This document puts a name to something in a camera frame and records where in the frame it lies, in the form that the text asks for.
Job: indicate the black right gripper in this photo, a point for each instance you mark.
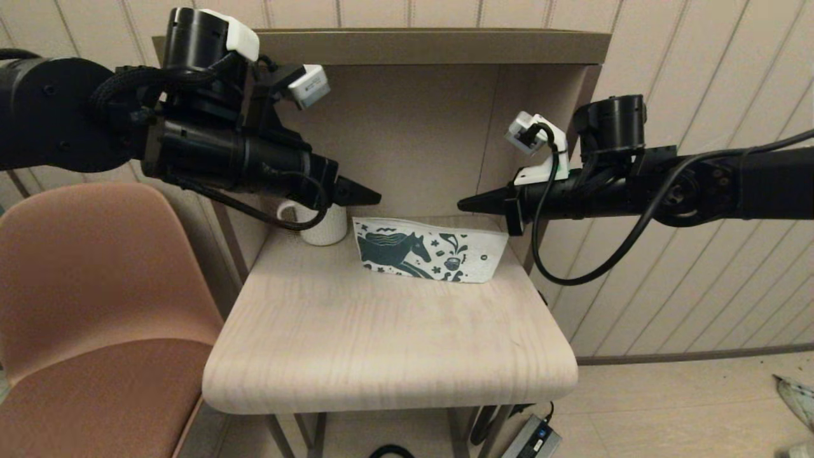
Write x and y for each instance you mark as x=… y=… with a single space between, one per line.
x=540 y=200

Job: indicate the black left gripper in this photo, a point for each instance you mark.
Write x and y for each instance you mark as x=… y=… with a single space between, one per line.
x=280 y=162

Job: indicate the white horse-print zipper pouch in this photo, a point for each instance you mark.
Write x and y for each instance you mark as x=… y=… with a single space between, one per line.
x=439 y=251

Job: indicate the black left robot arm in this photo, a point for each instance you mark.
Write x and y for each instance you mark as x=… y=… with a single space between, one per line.
x=95 y=121

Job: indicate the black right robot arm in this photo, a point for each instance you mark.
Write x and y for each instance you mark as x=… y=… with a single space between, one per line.
x=687 y=178

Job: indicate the white ribbed ceramic mug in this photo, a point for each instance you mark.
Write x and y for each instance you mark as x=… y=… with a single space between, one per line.
x=327 y=230

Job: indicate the light wood shelf desk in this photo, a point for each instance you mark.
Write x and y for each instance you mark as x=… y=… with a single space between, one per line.
x=413 y=48

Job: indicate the grey power adapter brick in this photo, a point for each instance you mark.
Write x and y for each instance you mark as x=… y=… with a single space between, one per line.
x=531 y=440

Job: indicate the dark metal table legs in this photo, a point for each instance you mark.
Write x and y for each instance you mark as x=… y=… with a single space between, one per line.
x=319 y=439

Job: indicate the black round floor object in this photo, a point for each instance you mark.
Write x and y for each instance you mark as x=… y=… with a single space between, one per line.
x=391 y=453

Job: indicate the brown pink upholstered chair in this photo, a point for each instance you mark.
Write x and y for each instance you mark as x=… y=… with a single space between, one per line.
x=95 y=356

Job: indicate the grey crumpled floor debris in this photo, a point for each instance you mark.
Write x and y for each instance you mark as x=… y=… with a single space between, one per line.
x=798 y=401

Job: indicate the white right camera bracket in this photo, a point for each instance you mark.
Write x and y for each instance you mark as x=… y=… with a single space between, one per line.
x=547 y=168

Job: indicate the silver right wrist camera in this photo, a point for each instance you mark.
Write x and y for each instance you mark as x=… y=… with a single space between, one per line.
x=524 y=135

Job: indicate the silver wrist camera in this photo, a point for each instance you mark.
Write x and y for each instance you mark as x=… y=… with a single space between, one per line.
x=308 y=86
x=524 y=135

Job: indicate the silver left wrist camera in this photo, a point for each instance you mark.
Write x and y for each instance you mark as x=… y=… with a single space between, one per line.
x=308 y=86

